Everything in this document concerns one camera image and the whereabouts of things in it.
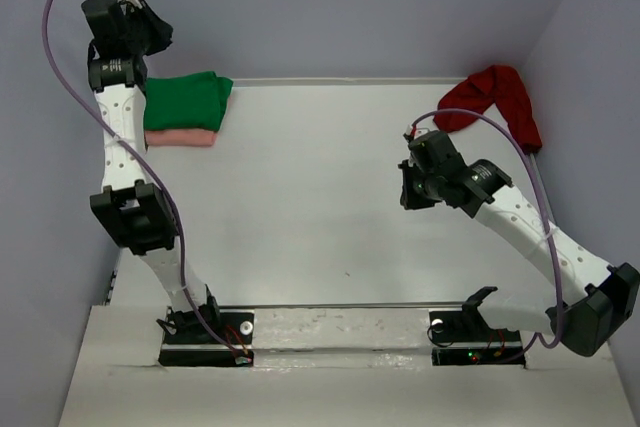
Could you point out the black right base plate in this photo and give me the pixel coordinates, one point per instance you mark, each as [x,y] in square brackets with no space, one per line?
[459,339]

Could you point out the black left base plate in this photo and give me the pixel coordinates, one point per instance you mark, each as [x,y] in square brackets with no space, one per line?
[193,346]

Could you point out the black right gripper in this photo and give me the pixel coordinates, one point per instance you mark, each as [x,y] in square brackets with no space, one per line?
[409,197]

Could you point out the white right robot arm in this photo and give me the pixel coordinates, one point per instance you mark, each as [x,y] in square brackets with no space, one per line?
[590,298]

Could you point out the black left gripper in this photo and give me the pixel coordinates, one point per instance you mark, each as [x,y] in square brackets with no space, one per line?
[163,29]

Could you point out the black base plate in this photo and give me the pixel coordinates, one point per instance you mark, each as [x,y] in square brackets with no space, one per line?
[459,339]
[193,346]

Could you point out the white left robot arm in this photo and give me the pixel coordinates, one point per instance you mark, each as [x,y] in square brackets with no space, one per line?
[134,206]

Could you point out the red t-shirt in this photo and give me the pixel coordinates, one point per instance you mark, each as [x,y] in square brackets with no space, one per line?
[500,86]

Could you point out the green t-shirt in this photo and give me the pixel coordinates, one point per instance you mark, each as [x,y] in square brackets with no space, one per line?
[195,101]

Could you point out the folded pink t-shirt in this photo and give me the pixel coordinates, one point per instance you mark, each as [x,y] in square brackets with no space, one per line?
[180,138]

